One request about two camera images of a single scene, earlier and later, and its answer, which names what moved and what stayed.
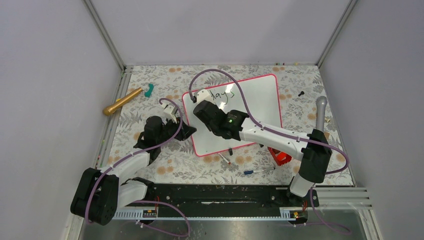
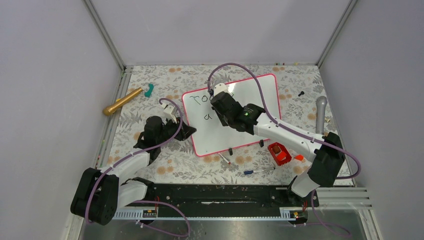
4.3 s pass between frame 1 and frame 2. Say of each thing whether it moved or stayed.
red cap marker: stayed
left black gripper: stayed
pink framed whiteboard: stayed
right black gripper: moved
